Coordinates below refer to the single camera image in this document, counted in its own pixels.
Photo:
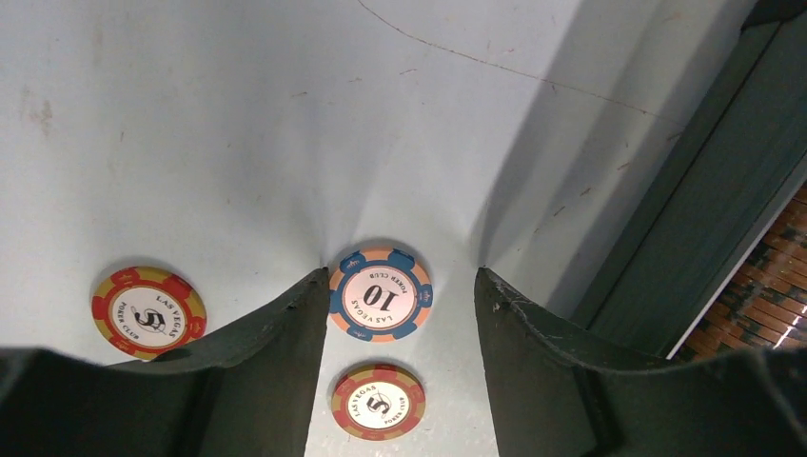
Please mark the orange poker chip at edge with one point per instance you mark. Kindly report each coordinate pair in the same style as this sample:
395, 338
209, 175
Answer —
147, 311

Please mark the white red poker chip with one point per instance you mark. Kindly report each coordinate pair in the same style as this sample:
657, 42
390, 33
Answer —
380, 294

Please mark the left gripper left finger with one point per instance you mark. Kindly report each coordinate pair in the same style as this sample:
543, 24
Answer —
246, 389

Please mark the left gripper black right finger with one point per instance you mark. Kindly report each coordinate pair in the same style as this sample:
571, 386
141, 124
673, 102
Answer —
556, 389

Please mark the black poker case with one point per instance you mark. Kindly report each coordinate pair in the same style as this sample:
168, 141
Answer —
733, 169

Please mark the brown chip stack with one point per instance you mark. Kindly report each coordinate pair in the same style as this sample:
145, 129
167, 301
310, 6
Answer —
764, 303

